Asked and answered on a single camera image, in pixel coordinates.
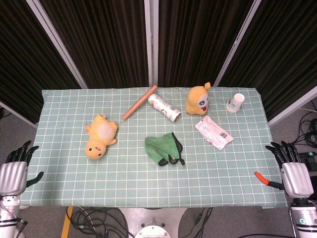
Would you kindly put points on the yellow duck plush toy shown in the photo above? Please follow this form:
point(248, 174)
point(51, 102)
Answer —
point(99, 134)

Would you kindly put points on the black foot pedal box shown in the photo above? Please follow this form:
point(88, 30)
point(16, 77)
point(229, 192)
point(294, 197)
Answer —
point(309, 161)

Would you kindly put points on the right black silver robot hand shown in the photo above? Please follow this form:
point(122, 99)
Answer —
point(296, 178)

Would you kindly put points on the printed snack canister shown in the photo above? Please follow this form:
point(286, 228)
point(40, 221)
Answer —
point(163, 107)

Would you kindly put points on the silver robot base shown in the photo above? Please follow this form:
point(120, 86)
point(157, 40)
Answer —
point(153, 223)

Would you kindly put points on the yellow one-eyed plush toy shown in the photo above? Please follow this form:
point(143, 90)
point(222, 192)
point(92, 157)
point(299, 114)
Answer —
point(196, 101)

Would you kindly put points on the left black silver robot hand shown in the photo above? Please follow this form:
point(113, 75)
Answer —
point(13, 177)

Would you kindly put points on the white flower-print paper cup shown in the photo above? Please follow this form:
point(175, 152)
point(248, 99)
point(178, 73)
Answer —
point(234, 103)

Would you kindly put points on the yellow floor tape strip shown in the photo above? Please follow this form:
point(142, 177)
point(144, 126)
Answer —
point(67, 223)

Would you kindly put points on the green checked tablecloth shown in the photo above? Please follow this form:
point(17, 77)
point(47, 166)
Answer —
point(123, 178)

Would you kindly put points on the pink white plastic packet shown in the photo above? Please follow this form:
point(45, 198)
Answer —
point(213, 132)

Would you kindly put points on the green cloth with black trim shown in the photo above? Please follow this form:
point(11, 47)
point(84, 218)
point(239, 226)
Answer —
point(161, 146)

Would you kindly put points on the brown wooden rod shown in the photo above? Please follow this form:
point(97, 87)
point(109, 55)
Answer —
point(140, 102)

